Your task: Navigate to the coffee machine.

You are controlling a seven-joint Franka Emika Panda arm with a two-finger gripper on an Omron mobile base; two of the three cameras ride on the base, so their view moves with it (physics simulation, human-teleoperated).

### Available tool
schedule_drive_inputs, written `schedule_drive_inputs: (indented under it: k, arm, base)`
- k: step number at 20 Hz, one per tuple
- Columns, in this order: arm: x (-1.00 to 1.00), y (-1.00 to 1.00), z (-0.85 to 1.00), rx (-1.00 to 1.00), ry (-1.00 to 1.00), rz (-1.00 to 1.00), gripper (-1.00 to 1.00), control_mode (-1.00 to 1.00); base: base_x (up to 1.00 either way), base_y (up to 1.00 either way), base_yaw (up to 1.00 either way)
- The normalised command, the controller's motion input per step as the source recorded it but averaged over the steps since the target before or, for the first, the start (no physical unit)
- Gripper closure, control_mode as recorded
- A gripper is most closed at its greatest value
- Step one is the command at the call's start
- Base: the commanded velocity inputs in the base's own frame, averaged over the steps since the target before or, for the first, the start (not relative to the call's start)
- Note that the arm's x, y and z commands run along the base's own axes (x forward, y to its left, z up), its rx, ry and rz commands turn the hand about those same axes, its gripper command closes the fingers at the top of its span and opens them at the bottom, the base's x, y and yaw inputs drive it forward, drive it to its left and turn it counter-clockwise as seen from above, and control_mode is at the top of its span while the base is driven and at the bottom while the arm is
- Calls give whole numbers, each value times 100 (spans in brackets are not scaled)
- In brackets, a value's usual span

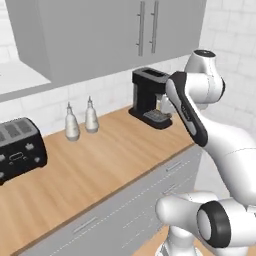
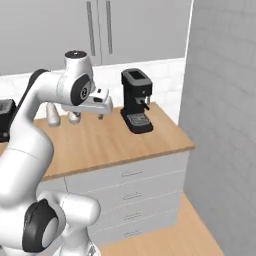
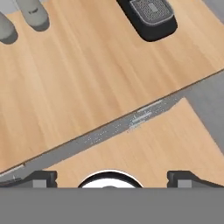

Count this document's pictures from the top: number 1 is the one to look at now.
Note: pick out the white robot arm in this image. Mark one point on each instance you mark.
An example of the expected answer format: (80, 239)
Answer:
(233, 160)

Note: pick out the wide grey cupboard door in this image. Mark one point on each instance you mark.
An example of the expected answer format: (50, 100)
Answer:
(93, 36)

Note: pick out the wide grey drawer front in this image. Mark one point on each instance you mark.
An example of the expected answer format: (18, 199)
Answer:
(110, 216)

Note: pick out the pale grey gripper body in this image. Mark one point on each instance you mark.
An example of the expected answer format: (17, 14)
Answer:
(165, 104)

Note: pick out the short grey drawer front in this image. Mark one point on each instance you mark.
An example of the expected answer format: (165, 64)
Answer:
(186, 160)
(181, 186)

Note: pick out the narrow grey cupboard door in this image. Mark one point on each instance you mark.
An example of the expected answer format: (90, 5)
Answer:
(176, 28)

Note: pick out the grey wall cupboard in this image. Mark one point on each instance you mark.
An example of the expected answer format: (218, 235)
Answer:
(28, 36)

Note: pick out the black toaster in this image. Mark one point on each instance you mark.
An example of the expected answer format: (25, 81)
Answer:
(20, 150)

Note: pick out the white bottle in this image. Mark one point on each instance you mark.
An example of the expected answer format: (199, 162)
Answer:
(91, 118)
(72, 126)

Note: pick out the black coffee machine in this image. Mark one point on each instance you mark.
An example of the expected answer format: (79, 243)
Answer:
(144, 87)

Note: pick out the grey base cupboard run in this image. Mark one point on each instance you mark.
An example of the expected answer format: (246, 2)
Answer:
(133, 213)

